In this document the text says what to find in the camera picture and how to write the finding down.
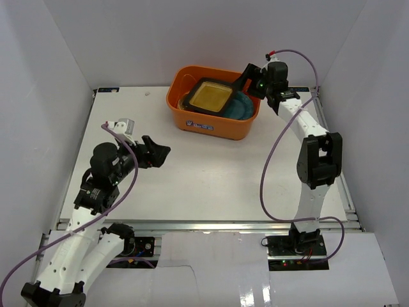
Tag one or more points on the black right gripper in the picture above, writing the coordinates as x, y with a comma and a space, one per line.
252, 73

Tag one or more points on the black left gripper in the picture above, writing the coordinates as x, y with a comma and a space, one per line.
147, 153

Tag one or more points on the teal round scalloped plate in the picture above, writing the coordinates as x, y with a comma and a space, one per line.
241, 107

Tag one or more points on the amber square plate black rim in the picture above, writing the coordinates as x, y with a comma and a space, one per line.
209, 96

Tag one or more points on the small yellow square dish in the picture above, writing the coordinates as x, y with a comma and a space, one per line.
180, 104

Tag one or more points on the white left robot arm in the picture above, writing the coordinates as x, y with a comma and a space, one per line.
89, 247

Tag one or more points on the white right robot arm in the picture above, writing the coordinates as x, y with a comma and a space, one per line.
320, 158

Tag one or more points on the orange plastic bin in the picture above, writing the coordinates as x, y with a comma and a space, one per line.
183, 82

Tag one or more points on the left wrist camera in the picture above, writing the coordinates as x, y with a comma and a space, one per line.
123, 130

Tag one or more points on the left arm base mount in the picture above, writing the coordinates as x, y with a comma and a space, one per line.
136, 251

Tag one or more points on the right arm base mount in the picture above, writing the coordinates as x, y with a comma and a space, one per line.
296, 251

